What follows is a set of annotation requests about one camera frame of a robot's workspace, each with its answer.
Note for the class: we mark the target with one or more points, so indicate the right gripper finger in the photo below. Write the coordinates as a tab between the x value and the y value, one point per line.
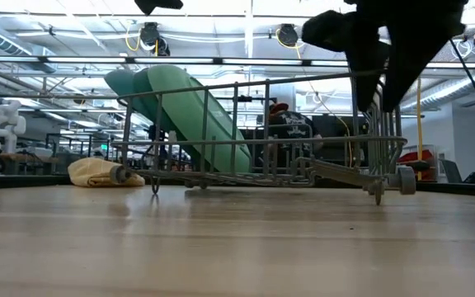
410	53
369	62

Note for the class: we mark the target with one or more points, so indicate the medium green plate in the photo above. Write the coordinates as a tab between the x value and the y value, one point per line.
143	88

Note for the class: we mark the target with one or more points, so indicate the light green plate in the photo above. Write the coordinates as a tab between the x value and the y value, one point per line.
188	111

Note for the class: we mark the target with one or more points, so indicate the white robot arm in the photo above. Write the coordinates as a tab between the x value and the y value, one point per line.
8	119

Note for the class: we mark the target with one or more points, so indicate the red container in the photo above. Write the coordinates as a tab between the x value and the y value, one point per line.
410	156

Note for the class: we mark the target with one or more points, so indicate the person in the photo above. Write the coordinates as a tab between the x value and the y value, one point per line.
291	128

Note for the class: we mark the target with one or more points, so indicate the black round weight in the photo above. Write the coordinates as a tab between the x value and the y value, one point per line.
418	166

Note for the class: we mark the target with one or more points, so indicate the grey chair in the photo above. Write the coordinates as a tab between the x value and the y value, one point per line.
448	171

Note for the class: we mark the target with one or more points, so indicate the tan sponge block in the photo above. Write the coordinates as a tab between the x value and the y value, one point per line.
93	173

